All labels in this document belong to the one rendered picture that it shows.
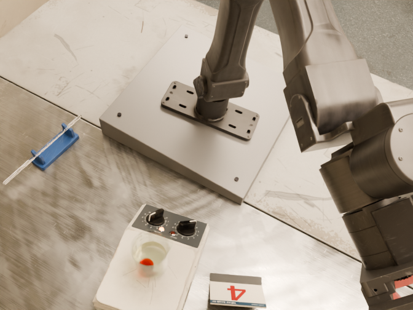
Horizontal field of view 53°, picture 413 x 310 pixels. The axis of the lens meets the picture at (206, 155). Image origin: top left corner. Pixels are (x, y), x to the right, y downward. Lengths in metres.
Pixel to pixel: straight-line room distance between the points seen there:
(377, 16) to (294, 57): 2.51
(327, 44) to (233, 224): 0.45
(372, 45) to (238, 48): 2.07
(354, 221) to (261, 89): 0.57
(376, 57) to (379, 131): 2.28
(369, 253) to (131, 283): 0.37
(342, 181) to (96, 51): 0.77
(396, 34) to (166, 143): 2.21
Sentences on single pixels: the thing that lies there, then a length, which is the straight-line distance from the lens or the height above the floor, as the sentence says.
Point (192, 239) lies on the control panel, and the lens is 0.70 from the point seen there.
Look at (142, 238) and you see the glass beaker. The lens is 0.62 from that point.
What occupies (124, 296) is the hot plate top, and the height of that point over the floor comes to 0.99.
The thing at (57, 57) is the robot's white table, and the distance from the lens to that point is 1.06.
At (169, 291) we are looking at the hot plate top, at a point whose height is 0.99.
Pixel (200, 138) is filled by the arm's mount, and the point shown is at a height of 0.94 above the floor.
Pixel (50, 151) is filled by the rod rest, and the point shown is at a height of 0.91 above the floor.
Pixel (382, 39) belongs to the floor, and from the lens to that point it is 2.78.
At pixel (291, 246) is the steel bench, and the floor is 0.90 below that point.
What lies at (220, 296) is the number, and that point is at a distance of 0.71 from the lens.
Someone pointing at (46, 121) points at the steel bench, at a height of 0.90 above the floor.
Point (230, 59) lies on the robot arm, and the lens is 0.68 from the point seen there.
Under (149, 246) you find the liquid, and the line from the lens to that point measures 0.63.
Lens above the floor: 1.61
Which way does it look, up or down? 57 degrees down
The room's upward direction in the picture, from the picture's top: 8 degrees clockwise
